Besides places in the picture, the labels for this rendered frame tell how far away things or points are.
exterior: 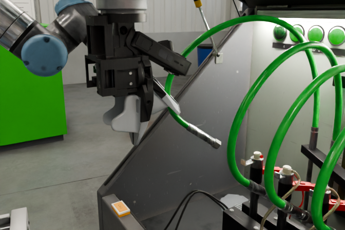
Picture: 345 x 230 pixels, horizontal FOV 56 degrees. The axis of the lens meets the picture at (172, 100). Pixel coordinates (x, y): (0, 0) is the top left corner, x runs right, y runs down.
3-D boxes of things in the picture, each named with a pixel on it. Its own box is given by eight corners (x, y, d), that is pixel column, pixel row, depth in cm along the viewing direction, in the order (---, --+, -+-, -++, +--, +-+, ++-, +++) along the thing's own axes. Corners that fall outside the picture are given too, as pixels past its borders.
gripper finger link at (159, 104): (164, 128, 73) (136, 98, 74) (183, 110, 73) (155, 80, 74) (161, 129, 70) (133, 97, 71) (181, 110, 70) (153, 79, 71)
